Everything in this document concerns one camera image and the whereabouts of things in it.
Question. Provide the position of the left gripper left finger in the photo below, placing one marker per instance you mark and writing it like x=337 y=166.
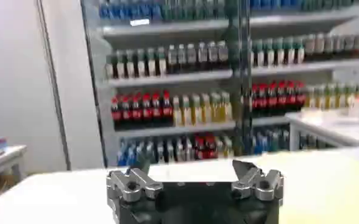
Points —
x=130 y=185

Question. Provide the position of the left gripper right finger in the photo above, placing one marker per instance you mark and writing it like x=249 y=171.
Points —
x=263 y=184

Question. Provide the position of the white desk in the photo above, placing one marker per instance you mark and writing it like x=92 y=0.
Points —
x=328 y=128

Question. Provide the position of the shelf rack with bottles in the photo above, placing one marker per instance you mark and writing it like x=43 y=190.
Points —
x=197 y=76

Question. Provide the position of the small white side table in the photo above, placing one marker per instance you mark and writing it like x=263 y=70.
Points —
x=5 y=156

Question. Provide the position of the grey wall trim strip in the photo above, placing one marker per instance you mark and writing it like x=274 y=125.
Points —
x=52 y=79

